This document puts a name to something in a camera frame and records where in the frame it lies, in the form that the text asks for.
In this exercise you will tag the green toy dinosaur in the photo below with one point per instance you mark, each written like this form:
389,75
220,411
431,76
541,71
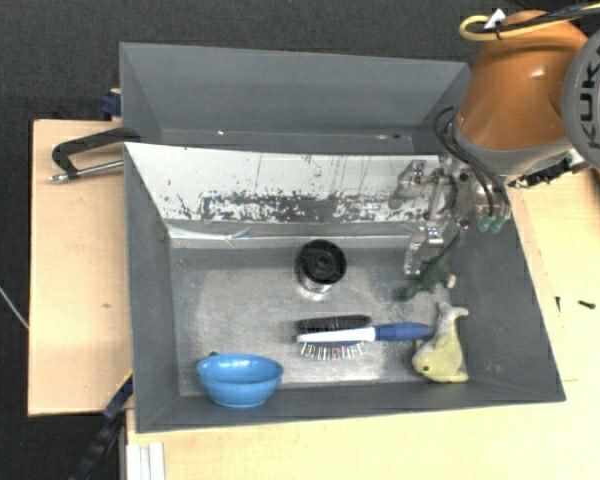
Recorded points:
434,273

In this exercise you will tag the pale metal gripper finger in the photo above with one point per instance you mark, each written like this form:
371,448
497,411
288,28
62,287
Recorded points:
416,258
408,188

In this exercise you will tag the grey metal bin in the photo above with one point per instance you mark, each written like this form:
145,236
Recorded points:
260,318

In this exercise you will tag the yellow and white plush whale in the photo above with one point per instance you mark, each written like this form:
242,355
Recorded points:
442,358

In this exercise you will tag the blue and white hairbrush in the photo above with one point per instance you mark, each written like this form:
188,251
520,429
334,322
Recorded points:
350,334

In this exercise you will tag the blue bowl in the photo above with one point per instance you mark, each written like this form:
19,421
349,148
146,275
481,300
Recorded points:
240,378

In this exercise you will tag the small black screw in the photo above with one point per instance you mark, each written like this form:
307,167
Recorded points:
587,304

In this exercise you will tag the pale wood board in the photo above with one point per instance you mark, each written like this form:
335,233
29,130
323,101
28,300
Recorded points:
75,278

